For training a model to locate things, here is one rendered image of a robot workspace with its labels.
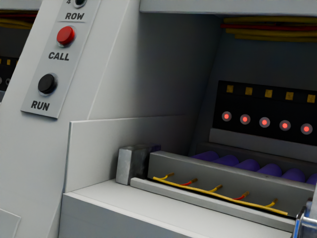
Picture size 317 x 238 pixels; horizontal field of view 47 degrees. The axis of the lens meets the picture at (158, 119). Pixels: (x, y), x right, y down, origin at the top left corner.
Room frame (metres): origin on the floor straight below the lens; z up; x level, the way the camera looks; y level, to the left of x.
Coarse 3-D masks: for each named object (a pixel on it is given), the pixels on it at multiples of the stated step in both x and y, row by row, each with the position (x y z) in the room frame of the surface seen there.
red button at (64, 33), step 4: (64, 28) 0.28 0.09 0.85; (68, 28) 0.28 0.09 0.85; (72, 28) 0.28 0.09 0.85; (60, 32) 0.28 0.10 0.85; (64, 32) 0.28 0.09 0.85; (68, 32) 0.27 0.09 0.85; (72, 32) 0.27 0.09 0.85; (60, 36) 0.28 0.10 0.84; (64, 36) 0.28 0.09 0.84; (68, 36) 0.27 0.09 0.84; (72, 36) 0.27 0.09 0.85; (60, 40) 0.28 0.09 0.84; (64, 40) 0.28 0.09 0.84; (68, 40) 0.27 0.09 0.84; (64, 44) 0.28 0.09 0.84
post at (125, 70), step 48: (48, 0) 0.30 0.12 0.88; (96, 48) 0.27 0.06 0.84; (144, 48) 0.30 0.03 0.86; (192, 48) 0.37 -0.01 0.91; (96, 96) 0.26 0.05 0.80; (144, 96) 0.32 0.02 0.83; (192, 96) 0.41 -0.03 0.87; (0, 144) 0.30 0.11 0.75; (48, 144) 0.27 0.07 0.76; (0, 192) 0.29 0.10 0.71; (48, 192) 0.27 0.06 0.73
